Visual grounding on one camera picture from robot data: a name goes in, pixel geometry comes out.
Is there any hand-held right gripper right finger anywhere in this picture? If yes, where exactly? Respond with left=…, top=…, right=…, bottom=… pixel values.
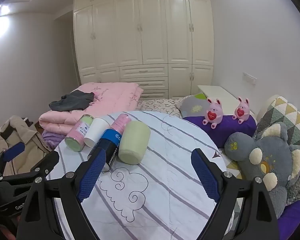
left=191, top=148, right=280, bottom=240

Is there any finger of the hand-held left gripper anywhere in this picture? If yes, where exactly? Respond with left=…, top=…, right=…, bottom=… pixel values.
left=0, top=141, right=26, bottom=178
left=0, top=151, right=60, bottom=183

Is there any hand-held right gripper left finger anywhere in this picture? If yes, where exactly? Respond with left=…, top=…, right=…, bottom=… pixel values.
left=16, top=149, right=108, bottom=240

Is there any white cup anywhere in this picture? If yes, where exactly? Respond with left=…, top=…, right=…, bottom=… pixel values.
left=84, top=117, right=111, bottom=148

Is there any pale green cylinder cup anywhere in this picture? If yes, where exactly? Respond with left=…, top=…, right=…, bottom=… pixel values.
left=117, top=120, right=151, bottom=165

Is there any beige jacket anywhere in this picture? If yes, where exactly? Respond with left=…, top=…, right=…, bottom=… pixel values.
left=0, top=115, right=53, bottom=177

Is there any purple folded blanket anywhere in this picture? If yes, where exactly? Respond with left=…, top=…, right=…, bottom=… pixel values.
left=42, top=129, right=65, bottom=148

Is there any white striped bed cover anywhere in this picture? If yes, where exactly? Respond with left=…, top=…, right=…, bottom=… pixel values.
left=46, top=110, right=227, bottom=240

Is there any pink and green can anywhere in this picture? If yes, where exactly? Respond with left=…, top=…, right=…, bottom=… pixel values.
left=64, top=114, right=94, bottom=152

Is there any blue and pink can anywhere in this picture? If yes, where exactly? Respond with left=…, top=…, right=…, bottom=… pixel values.
left=87, top=113, right=132, bottom=172

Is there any purple pillow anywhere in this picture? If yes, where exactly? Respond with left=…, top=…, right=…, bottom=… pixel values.
left=183, top=112, right=257, bottom=148

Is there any grey plush toy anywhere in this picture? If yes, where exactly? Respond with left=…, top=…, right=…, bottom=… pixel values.
left=224, top=122, right=300, bottom=219

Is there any pink bunny toy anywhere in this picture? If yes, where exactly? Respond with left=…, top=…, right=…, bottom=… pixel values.
left=202, top=97, right=224, bottom=128
left=232, top=96, right=251, bottom=124

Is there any dark grey cloth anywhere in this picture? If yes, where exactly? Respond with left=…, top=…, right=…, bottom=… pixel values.
left=49, top=91, right=95, bottom=112

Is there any grey flower pillow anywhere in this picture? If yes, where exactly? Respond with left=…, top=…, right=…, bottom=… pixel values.
left=178, top=93, right=212, bottom=118

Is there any pink folded quilt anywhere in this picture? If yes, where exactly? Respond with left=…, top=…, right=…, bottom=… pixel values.
left=39, top=82, right=144, bottom=133

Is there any heart print sheet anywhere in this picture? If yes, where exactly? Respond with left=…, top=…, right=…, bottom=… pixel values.
left=136, top=98, right=184, bottom=118

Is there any white bedside shelf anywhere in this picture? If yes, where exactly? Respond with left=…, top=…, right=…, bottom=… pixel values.
left=197, top=85, right=256, bottom=114

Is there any purple bed sheet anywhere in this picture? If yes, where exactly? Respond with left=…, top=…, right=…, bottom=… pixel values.
left=277, top=200, right=300, bottom=240

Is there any triangle pattern quilted cushion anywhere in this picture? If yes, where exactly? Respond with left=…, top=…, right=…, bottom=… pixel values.
left=255, top=96, right=300, bottom=203

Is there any cream wardrobe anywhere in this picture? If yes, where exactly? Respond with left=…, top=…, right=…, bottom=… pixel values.
left=72, top=0, right=214, bottom=100

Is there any white wall switch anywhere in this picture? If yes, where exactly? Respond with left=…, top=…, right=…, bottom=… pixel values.
left=242, top=72, right=257, bottom=85

